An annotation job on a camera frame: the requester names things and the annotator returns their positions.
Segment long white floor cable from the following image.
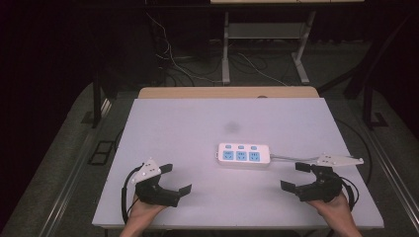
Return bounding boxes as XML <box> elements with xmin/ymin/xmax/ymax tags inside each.
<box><xmin>145</xmin><ymin>12</ymin><xmax>225</xmax><ymax>85</ymax></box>

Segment person's right hand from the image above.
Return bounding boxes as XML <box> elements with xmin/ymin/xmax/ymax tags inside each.
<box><xmin>306</xmin><ymin>193</ymin><xmax>354</xmax><ymax>225</ymax></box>

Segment black metal stand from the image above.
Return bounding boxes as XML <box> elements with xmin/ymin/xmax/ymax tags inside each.
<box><xmin>361</xmin><ymin>65</ymin><xmax>390</xmax><ymax>130</ymax></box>
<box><xmin>80</xmin><ymin>65</ymin><xmax>104</xmax><ymax>129</ymax></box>

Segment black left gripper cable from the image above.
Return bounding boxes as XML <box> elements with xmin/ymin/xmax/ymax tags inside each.
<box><xmin>120</xmin><ymin>165</ymin><xmax>143</xmax><ymax>225</ymax></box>

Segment black floor frame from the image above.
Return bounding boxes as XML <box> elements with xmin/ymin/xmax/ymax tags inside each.
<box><xmin>87</xmin><ymin>140</ymin><xmax>117</xmax><ymax>166</ymax></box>

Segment metal floor rail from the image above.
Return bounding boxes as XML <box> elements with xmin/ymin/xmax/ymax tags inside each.
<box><xmin>365</xmin><ymin>127</ymin><xmax>419</xmax><ymax>230</ymax></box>
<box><xmin>39</xmin><ymin>98</ymin><xmax>114</xmax><ymax>237</ymax></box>

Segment thin black floor cable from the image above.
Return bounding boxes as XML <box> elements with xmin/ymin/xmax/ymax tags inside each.
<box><xmin>333</xmin><ymin>118</ymin><xmax>374</xmax><ymax>186</ymax></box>

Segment white table mat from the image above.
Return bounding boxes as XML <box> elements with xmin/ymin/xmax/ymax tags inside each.
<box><xmin>92</xmin><ymin>97</ymin><xmax>385</xmax><ymax>230</ymax></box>

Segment person's left hand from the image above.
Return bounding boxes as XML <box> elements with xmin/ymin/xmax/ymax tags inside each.
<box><xmin>127</xmin><ymin>195</ymin><xmax>166</xmax><ymax>225</ymax></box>

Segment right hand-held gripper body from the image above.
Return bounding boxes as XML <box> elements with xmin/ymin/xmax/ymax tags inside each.
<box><xmin>294</xmin><ymin>152</ymin><xmax>365</xmax><ymax>202</ymax></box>

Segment white power strip blue sockets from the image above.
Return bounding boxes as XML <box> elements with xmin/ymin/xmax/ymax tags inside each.
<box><xmin>216</xmin><ymin>142</ymin><xmax>272</xmax><ymax>168</ymax></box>

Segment white metal table frame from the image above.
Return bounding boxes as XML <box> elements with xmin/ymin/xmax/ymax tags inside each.
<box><xmin>221</xmin><ymin>10</ymin><xmax>317</xmax><ymax>86</ymax></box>

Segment short white floor cable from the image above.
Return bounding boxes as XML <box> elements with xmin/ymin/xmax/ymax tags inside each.
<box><xmin>236</xmin><ymin>51</ymin><xmax>289</xmax><ymax>87</ymax></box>

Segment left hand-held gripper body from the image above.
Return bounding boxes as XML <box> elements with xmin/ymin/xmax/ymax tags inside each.
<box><xmin>130</xmin><ymin>157</ymin><xmax>182</xmax><ymax>208</ymax></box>

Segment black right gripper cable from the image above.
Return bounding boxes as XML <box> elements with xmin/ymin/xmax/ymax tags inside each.
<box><xmin>340</xmin><ymin>177</ymin><xmax>361</xmax><ymax>212</ymax></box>

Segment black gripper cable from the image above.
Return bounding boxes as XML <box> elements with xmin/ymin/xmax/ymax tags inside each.
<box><xmin>120</xmin><ymin>165</ymin><xmax>143</xmax><ymax>225</ymax></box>
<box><xmin>340</xmin><ymin>177</ymin><xmax>361</xmax><ymax>212</ymax></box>

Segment grey power strip cable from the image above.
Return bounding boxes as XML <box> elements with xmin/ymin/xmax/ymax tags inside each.
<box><xmin>269</xmin><ymin>153</ymin><xmax>322</xmax><ymax>164</ymax></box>

